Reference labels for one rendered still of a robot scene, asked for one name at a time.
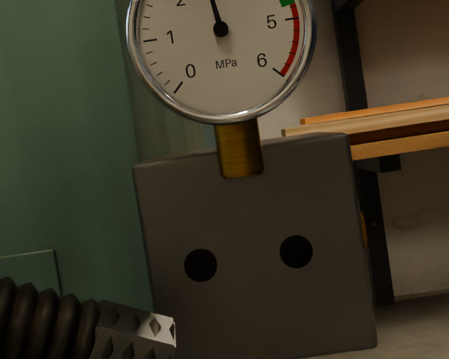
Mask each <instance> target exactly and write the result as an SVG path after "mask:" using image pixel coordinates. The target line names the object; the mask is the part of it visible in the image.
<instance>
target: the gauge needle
mask: <svg viewBox="0 0 449 359"><path fill-rule="evenodd" d="M210 2H211V5H212V10H213V14H214V16H215V21H216V23H215V24H214V26H213V31H214V33H215V35H216V36H218V37H224V36H226V35H227V33H228V31H229V30H228V25H227V24H226V23H225V22H223V21H221V18H220V15H219V12H218V10H217V5H216V3H215V0H210Z"/></svg>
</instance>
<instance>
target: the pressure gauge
mask: <svg viewBox="0 0 449 359"><path fill-rule="evenodd" d="M215 3H216V5H217V10H218V12H219V15H220V18H221V21H223V22H225V23H226V24H227V25H228V30H229V31H228V33H227V35H226V36H224V37H218V36H216V35H215V33H214V31H213V26H214V24H215V23H216V21H215V16H214V14H213V10H212V5H211V2H210V0H129V3H128V9H127V12H126V18H125V40H126V46H127V49H128V55H129V57H130V61H131V63H132V65H133V68H134V70H135V72H136V74H137V76H138V77H139V79H140V81H141V83H142V84H143V85H144V87H145V88H146V89H147V91H148V92H149V93H150V94H151V95H152V97H154V99H156V100H157V101H158V102H159V103H160V104H162V105H163V106H164V107H166V108H167V109H168V110H170V111H172V112H173V113H175V114H177V115H179V116H181V117H183V118H186V119H188V120H191V121H195V122H198V123H203V124H208V125H213V126H214V132H215V140H216V146H217V154H218V160H219V165H220V174H221V176H224V179H227V178H235V177H245V176H250V175H257V174H261V173H262V170H264V161H263V156H262V146H261V141H260V136H259V127H258V122H257V118H258V117H261V116H263V115H265V114H267V113H268V112H270V111H272V110H273V109H275V108H276V107H277V106H279V105H280V104H282V103H283V102H284V101H285V100H286V99H287V98H288V97H289V96H290V95H291V94H292V93H293V92H294V91H295V89H296V88H297V87H298V85H299V84H300V82H301V81H302V79H303V78H304V76H305V74H306V72H307V70H308V68H309V65H310V63H311V60H312V58H313V54H314V49H315V45H316V32H317V24H316V12H315V8H314V2H313V0H215Z"/></svg>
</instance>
